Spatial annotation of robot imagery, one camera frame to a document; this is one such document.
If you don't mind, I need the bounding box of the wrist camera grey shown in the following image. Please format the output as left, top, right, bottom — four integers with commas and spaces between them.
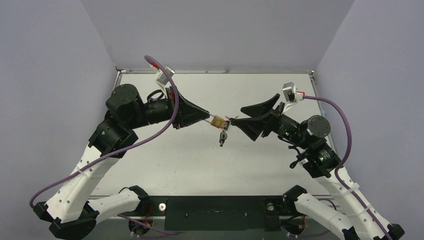
155, 66, 175, 94
282, 82, 305, 113

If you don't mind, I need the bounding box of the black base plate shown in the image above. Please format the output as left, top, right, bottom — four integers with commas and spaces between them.
129, 195, 299, 231

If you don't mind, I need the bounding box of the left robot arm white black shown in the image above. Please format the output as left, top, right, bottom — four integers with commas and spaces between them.
32, 84, 210, 240

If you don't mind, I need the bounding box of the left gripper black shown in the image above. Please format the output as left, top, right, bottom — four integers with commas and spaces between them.
127, 85, 210, 130

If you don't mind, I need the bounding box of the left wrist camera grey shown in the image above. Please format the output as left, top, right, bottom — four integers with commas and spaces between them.
155, 66, 175, 94

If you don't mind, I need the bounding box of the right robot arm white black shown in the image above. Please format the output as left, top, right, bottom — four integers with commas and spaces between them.
229, 92, 405, 240

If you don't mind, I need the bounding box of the brass padlock keys grey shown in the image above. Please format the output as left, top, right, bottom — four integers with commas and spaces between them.
219, 127, 229, 147

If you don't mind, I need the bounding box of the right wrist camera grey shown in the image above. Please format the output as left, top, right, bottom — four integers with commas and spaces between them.
282, 82, 305, 113

